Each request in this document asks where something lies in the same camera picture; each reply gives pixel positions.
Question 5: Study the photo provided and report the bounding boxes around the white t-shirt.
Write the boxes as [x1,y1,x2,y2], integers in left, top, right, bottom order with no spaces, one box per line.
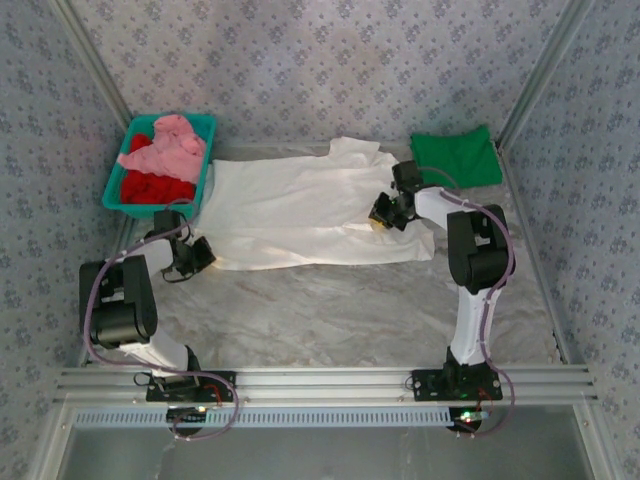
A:
[192,137,436,271]

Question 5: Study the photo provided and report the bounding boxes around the green folded t-shirt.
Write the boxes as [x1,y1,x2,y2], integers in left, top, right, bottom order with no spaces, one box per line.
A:
[409,124,504,190]

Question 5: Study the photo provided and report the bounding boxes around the red t-shirt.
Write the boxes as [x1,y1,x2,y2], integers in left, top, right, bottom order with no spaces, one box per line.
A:
[119,132,197,206]

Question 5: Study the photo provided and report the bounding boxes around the teal plastic basket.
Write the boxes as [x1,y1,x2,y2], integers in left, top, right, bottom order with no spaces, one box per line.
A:
[102,113,219,220]

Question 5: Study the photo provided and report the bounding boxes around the pink t-shirt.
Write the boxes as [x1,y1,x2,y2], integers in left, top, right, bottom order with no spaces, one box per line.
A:
[117,114,208,184]

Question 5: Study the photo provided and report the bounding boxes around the grey metal panel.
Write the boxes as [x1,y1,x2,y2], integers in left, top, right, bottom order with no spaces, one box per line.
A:
[62,427,594,480]

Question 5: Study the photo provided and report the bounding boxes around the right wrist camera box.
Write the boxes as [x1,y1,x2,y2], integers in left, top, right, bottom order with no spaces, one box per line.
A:
[370,191,400,221]

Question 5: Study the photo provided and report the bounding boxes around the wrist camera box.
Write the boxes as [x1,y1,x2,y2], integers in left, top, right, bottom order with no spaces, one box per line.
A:
[370,191,400,221]
[192,236,218,270]

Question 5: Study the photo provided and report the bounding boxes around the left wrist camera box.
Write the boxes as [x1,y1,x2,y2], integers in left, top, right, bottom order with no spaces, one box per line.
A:
[192,236,218,270]

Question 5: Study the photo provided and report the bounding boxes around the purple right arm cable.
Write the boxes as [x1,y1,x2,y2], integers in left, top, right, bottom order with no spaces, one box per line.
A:
[419,167,517,440]

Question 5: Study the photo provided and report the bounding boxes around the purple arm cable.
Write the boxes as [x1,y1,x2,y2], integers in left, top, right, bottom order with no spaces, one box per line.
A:
[419,167,517,440]
[82,198,241,442]

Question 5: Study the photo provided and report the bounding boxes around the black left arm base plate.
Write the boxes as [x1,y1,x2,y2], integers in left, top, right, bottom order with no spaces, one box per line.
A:
[146,370,237,403]

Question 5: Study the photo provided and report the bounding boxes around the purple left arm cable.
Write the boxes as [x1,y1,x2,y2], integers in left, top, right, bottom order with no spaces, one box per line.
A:
[82,198,241,442]

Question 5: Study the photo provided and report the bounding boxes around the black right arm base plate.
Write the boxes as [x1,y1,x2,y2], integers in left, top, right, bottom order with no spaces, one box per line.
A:
[410,368,503,401]

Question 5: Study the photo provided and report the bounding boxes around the aluminium mounting rail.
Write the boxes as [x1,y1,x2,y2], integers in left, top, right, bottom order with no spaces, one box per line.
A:
[54,366,599,401]

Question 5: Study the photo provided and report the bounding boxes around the right aluminium frame post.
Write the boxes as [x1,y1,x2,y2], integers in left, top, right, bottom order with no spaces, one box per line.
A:
[496,0,597,150]

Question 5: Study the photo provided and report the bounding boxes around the aluminium frame post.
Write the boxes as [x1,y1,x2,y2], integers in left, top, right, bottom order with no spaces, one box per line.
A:
[496,0,597,150]
[49,0,135,120]

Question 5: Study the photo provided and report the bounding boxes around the slotted grey cable duct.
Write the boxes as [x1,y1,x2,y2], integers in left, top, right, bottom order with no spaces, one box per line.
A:
[74,405,451,429]

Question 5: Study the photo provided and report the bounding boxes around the left aluminium frame post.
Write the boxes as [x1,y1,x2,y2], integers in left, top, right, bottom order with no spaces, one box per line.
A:
[49,0,135,120]

